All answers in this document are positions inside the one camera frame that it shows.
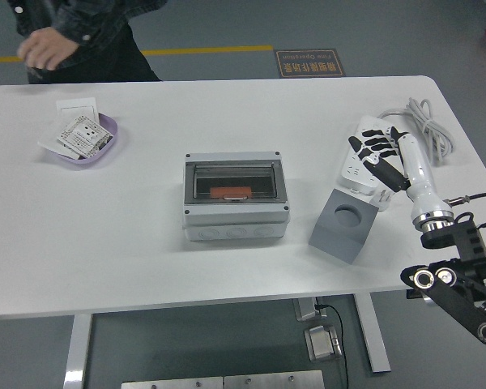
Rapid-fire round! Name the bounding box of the metal floor socket box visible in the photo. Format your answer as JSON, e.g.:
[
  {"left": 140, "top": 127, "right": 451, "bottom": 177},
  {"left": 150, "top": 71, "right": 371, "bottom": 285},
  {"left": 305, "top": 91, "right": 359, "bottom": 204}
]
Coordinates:
[{"left": 304, "top": 324, "right": 343, "bottom": 362}]

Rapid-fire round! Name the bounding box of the person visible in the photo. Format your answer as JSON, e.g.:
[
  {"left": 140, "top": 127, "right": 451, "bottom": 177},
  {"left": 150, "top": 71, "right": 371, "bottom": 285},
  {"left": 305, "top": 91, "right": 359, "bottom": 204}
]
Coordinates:
[{"left": 6, "top": 0, "right": 169, "bottom": 85}]

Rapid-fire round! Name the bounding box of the metal base plate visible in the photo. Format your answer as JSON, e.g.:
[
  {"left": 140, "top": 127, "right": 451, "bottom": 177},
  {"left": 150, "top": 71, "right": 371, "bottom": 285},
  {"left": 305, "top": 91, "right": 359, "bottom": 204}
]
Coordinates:
[
  {"left": 224, "top": 370, "right": 325, "bottom": 389},
  {"left": 121, "top": 376, "right": 224, "bottom": 389}
]

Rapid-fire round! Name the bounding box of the printed socket package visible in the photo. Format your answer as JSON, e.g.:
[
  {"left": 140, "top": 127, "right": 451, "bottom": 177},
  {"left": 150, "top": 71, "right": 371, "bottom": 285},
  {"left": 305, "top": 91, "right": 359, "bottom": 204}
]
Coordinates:
[{"left": 56, "top": 115, "right": 114, "bottom": 160}]

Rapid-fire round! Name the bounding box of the plain white card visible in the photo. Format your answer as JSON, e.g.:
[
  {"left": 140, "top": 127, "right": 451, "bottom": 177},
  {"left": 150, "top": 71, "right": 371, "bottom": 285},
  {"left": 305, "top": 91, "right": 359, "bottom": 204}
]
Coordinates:
[{"left": 37, "top": 117, "right": 82, "bottom": 160}]

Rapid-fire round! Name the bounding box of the white table leg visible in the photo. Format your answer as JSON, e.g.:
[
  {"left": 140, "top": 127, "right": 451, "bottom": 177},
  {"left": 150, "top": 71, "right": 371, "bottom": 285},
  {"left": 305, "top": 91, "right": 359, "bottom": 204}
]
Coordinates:
[
  {"left": 352, "top": 292, "right": 391, "bottom": 374},
  {"left": 62, "top": 314, "right": 93, "bottom": 389}
]

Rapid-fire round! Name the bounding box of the metal bracket under table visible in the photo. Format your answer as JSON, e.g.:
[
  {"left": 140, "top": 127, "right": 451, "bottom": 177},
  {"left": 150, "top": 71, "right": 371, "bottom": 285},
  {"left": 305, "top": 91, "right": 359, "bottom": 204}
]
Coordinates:
[{"left": 293, "top": 297, "right": 328, "bottom": 323}]

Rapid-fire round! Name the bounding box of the person's right hand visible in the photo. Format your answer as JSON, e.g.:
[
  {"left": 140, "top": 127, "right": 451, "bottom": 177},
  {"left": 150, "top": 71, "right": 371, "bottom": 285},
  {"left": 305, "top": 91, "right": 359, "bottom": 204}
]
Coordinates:
[{"left": 16, "top": 28, "right": 80, "bottom": 71}]

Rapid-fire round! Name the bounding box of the white power strip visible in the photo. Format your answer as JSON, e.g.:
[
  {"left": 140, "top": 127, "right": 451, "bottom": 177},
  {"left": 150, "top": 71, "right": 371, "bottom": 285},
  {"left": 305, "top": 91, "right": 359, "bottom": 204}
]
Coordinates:
[{"left": 339, "top": 114, "right": 396, "bottom": 195}]

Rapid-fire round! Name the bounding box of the white wall switch plate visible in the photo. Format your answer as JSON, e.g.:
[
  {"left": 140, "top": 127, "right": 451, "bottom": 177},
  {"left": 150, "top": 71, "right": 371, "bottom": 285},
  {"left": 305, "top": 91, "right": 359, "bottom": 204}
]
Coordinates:
[{"left": 56, "top": 97, "right": 100, "bottom": 122}]

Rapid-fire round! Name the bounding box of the white power cord with plug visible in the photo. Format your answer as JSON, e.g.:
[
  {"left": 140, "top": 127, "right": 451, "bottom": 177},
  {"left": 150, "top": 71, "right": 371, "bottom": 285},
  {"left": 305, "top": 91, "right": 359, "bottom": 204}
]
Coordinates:
[{"left": 371, "top": 96, "right": 457, "bottom": 212}]

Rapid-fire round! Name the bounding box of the brown floor sign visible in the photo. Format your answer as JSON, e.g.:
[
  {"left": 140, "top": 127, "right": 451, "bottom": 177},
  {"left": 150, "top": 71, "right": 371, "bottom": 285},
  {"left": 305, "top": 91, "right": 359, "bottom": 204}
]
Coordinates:
[{"left": 274, "top": 49, "right": 347, "bottom": 79}]

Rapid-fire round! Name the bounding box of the black floor cable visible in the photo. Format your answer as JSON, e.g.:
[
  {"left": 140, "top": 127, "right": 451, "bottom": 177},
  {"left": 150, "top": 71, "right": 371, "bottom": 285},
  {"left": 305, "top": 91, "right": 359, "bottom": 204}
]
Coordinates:
[{"left": 315, "top": 303, "right": 349, "bottom": 389}]

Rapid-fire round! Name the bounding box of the grey electrical box with lid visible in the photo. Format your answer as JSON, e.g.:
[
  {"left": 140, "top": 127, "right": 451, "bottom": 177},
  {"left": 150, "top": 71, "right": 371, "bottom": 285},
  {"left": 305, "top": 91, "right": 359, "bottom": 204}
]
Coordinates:
[{"left": 181, "top": 150, "right": 292, "bottom": 243}]

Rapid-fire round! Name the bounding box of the grey cube with round hole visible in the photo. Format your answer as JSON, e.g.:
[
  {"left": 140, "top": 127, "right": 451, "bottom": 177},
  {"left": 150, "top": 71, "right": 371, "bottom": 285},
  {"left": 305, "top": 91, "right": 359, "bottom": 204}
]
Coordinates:
[{"left": 308, "top": 188, "right": 380, "bottom": 265}]

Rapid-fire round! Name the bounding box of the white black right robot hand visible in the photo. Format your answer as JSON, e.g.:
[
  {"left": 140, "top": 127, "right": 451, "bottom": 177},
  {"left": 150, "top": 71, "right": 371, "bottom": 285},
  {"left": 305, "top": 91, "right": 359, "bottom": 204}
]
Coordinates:
[{"left": 347, "top": 126, "right": 454, "bottom": 222}]

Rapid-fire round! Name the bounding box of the orange cylinder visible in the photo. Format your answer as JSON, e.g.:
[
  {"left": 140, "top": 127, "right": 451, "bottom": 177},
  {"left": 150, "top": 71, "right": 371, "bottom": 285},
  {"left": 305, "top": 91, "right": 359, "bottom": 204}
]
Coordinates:
[{"left": 209, "top": 185, "right": 253, "bottom": 200}]

